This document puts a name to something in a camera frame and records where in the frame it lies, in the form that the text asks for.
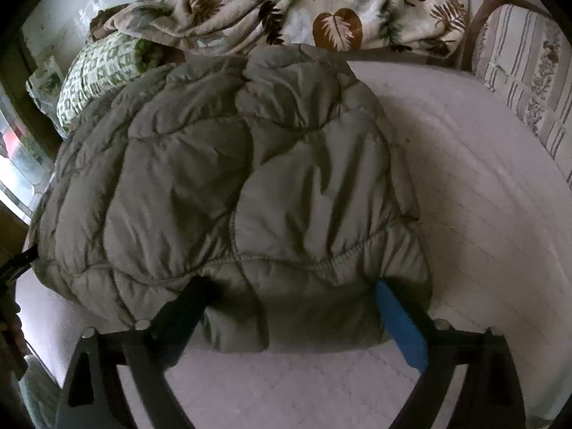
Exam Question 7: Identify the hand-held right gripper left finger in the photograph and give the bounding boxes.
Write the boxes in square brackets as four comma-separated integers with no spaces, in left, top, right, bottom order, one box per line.
[56,277,215,429]

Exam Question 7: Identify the green white patterned pillow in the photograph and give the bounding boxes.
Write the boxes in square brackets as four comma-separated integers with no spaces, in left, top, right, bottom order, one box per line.
[56,31,175,137]

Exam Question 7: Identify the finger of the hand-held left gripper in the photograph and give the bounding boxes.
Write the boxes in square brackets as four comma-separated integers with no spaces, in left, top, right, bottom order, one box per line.
[0,248,36,278]

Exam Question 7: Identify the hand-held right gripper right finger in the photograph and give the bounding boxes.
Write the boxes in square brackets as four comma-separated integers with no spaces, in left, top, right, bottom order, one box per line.
[374,279,528,429]

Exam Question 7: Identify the window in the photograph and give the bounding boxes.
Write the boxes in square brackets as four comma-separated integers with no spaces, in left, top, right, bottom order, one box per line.
[0,85,54,224]

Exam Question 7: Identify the leaf printed blanket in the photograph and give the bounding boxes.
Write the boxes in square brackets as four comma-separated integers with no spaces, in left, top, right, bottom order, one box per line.
[92,0,470,59]

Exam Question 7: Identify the small green printed pillow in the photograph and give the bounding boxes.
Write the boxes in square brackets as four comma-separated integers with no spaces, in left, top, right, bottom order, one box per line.
[26,56,68,128]

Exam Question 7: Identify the wooden armchair with striped cushion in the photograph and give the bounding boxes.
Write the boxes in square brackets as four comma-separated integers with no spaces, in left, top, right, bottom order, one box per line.
[460,0,572,175]

